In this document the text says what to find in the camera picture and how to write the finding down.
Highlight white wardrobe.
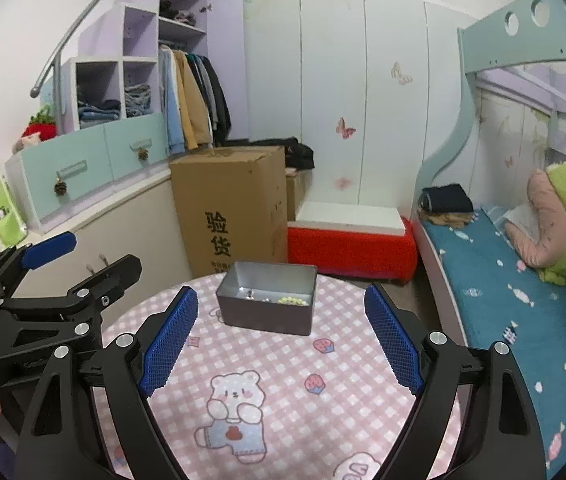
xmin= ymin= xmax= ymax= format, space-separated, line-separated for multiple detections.
xmin=243 ymin=0 xmax=466 ymax=208

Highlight tan furry cloth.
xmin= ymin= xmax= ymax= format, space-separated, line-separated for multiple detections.
xmin=420 ymin=210 xmax=478 ymax=228

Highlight black bag behind box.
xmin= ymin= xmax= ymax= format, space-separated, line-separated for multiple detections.
xmin=250 ymin=136 xmax=315 ymax=171

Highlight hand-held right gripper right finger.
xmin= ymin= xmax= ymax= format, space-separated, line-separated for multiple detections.
xmin=364 ymin=282 xmax=548 ymax=480

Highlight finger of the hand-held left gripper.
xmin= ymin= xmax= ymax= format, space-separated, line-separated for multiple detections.
xmin=0 ymin=254 xmax=142 ymax=341
xmin=0 ymin=231 xmax=78 ymax=312

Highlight grey jacket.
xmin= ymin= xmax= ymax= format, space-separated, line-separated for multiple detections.
xmin=195 ymin=54 xmax=218 ymax=143

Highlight grey tin box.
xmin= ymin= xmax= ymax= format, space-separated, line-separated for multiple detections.
xmin=215 ymin=261 xmax=318 ymax=337

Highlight cream butterfly sticker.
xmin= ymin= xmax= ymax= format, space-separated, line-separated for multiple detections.
xmin=390 ymin=61 xmax=414 ymax=85

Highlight black jacket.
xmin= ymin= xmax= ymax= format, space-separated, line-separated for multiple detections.
xmin=205 ymin=57 xmax=232 ymax=143

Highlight mint bunk bed frame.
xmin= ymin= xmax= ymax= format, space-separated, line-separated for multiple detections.
xmin=415 ymin=0 xmax=566 ymax=351

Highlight beige low cabinet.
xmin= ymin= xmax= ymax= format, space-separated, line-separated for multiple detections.
xmin=0 ymin=170 xmax=194 ymax=331

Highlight clothes on shelf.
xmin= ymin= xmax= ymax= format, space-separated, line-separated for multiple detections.
xmin=159 ymin=0 xmax=198 ymax=25

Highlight folded navy clothes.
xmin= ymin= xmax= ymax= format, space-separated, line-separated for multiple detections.
xmin=419 ymin=184 xmax=474 ymax=214

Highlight tan jacket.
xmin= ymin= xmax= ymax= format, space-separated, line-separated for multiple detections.
xmin=173 ymin=50 xmax=214 ymax=150

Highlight pink checked tablecloth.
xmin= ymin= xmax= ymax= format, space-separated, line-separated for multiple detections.
xmin=90 ymin=272 xmax=464 ymax=480

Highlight white foam slab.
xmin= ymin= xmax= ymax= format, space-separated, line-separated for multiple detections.
xmin=295 ymin=201 xmax=411 ymax=237

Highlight folded dark jeans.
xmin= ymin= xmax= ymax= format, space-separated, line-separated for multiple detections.
xmin=78 ymin=100 xmax=124 ymax=122

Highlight blue candy print quilt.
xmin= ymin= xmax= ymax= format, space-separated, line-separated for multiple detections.
xmin=423 ymin=207 xmax=566 ymax=480

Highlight light blue shirt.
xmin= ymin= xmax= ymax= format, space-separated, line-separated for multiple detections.
xmin=158 ymin=49 xmax=186 ymax=155

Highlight purple shelf cabinet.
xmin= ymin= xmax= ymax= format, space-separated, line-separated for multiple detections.
xmin=55 ymin=0 xmax=248 ymax=153

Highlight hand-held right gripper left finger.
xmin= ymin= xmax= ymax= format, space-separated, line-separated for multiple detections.
xmin=13 ymin=285 xmax=200 ymax=480

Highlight mint drawer unit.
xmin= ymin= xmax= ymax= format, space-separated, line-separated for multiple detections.
xmin=5 ymin=112 xmax=171 ymax=233

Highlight large cardboard box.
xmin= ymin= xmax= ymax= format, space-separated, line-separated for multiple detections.
xmin=169 ymin=146 xmax=288 ymax=278

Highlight red plush toy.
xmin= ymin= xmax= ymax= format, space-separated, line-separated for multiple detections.
xmin=22 ymin=110 xmax=58 ymax=140

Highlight silver handrail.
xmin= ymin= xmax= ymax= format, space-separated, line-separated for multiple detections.
xmin=30 ymin=0 xmax=214 ymax=98

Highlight folded light jeans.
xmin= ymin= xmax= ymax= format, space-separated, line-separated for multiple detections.
xmin=124 ymin=85 xmax=152 ymax=118

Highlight red storage bench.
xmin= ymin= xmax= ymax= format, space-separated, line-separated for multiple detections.
xmin=287 ymin=217 xmax=418 ymax=283

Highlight green paper bag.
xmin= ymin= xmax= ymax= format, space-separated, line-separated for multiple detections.
xmin=0 ymin=167 xmax=28 ymax=248

